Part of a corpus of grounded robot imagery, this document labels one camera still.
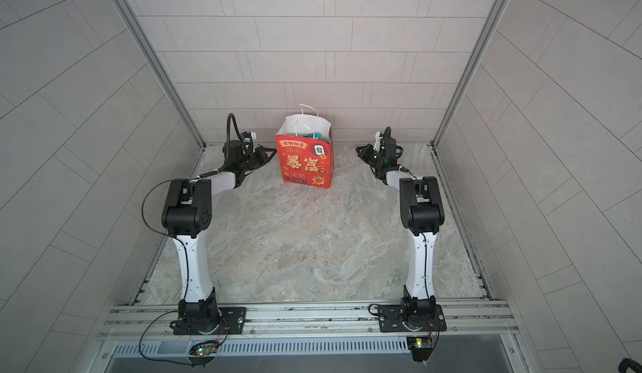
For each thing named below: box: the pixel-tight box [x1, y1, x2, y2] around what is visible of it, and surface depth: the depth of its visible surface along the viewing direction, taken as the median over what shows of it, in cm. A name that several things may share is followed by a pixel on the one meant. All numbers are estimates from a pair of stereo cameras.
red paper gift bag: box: [275, 103, 335, 190], surface depth 94 cm
